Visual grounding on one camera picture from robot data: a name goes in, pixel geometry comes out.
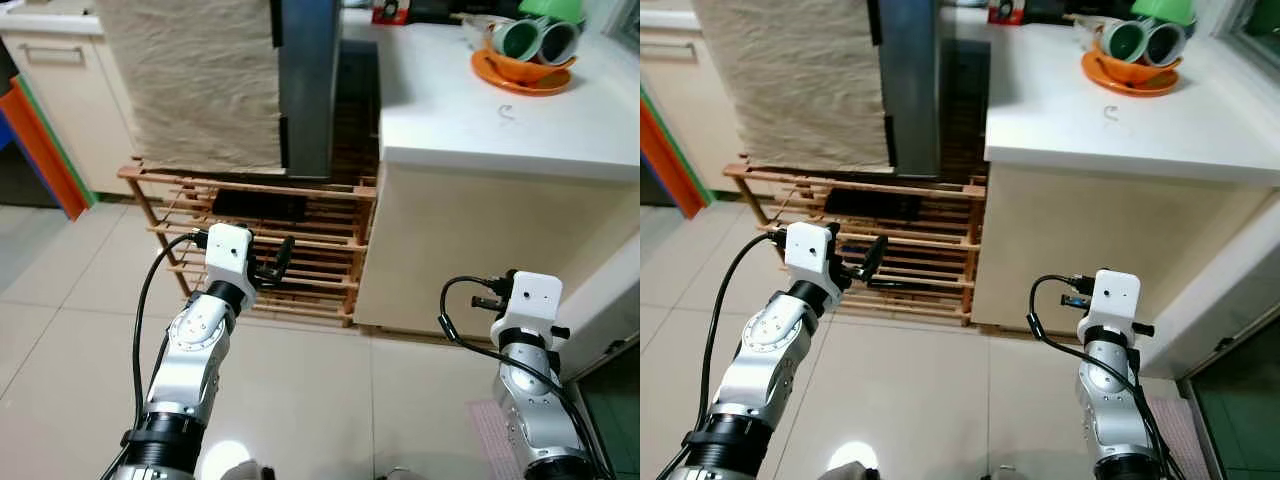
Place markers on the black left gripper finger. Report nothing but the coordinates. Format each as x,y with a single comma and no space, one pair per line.
877,256
286,256

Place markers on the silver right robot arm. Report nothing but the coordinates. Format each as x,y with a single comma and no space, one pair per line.
1110,400
530,400

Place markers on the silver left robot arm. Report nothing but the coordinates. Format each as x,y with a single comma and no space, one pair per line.
770,350
190,350

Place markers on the flat black item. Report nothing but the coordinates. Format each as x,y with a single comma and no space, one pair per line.
870,205
260,205

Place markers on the wooden slatted rack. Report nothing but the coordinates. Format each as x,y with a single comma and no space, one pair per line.
330,215
940,215

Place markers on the orange green blue board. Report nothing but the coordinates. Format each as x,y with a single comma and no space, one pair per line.
670,160
40,150

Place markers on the beige kitchen cabinet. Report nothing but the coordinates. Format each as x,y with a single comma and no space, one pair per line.
690,110
70,120

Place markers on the white topped counter unit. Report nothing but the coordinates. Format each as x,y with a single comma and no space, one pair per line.
1100,130
480,130

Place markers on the small red box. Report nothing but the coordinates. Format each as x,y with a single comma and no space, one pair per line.
1005,12
390,12

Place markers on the pink floor mat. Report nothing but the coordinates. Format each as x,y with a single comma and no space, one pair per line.
495,440
1175,440

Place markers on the orange plate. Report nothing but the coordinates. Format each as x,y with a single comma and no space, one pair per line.
1130,78
520,78

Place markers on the bright green plastic item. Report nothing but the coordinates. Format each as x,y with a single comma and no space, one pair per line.
1160,8
550,8

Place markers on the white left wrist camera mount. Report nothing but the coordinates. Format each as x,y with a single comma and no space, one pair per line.
228,252
808,250

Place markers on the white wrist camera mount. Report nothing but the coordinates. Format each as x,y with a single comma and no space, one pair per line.
228,252
808,250
530,295
1115,295

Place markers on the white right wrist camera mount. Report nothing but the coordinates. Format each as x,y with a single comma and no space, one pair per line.
1115,295
530,295

